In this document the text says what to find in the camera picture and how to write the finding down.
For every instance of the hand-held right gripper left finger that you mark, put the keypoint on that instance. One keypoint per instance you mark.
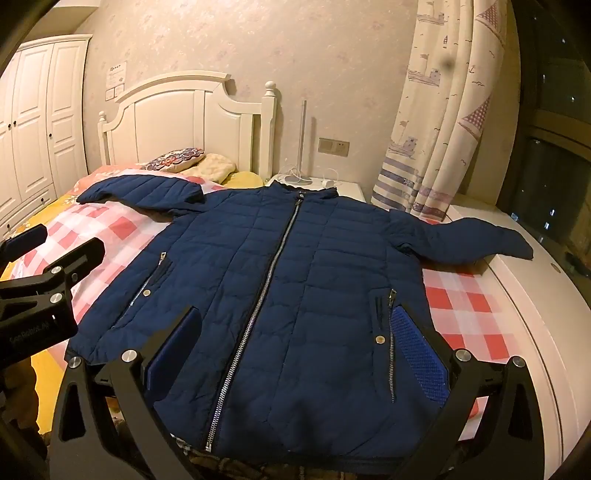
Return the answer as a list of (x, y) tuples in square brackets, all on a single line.
[(171, 350)]

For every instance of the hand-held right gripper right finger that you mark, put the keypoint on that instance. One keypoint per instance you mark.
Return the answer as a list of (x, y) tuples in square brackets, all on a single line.
[(418, 355)]

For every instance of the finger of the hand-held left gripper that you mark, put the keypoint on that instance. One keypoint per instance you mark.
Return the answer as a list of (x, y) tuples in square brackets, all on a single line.
[(69, 265), (21, 242)]

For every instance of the navy blue puffer jacket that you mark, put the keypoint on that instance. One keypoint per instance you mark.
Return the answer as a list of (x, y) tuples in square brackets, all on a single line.
[(323, 300)]

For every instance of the red white checked blanket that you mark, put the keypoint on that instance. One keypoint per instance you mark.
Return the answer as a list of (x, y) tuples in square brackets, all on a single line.
[(115, 221)]

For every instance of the yellow bedsheet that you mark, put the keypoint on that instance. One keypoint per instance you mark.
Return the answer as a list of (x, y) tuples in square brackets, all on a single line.
[(48, 397)]

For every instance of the white bay window platform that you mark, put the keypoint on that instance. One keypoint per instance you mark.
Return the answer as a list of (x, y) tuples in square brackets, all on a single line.
[(531, 304)]

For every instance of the white wardrobe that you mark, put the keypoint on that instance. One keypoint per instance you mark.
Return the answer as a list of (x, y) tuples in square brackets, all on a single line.
[(32, 115)]

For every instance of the floral patterned pillow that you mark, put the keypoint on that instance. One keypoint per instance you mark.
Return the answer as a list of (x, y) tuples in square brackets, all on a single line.
[(178, 159)]

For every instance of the cream pillow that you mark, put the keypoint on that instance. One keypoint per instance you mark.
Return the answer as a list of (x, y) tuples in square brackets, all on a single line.
[(212, 167)]

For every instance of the white nightstand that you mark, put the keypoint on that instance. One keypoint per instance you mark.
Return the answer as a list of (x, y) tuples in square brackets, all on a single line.
[(352, 189)]

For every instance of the white bed headboard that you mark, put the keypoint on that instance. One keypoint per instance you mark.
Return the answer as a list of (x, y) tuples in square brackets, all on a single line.
[(184, 120)]

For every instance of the yellow pillow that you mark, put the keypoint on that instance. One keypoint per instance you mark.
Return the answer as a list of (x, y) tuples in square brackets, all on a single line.
[(244, 180)]

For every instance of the white charger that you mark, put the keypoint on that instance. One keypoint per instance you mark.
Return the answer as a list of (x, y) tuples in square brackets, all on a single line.
[(331, 183)]

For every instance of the sailboat print curtain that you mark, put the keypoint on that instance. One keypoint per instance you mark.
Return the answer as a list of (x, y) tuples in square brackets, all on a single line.
[(443, 115)]

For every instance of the slim white table lamp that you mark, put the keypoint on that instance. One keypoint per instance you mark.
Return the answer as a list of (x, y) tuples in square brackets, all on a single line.
[(303, 138)]

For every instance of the dark window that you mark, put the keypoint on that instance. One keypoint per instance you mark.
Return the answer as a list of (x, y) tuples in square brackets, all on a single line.
[(554, 138)]

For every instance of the white wall notice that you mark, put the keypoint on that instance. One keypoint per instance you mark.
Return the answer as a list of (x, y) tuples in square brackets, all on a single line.
[(116, 71)]

